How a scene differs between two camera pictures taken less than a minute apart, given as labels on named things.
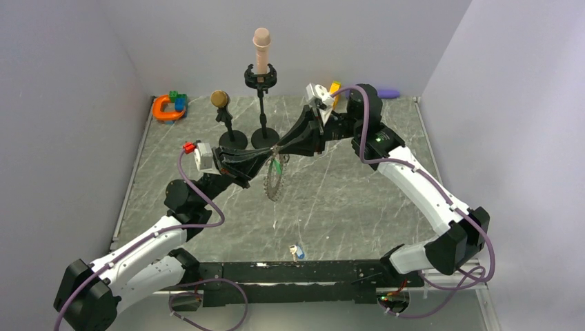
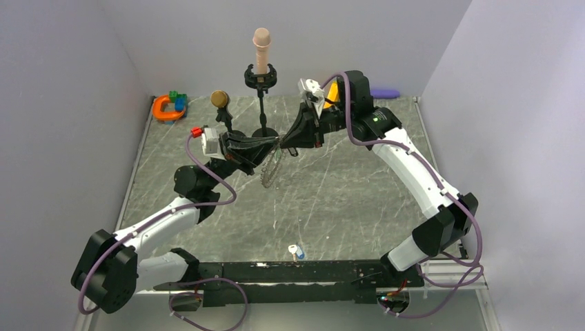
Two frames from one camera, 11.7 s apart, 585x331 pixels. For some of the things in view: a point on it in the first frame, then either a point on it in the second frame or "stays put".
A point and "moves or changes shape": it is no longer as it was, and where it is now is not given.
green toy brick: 174,94 stays put
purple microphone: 388,94 stays put
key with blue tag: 296,251 stays put
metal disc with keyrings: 274,175 moves or changes shape
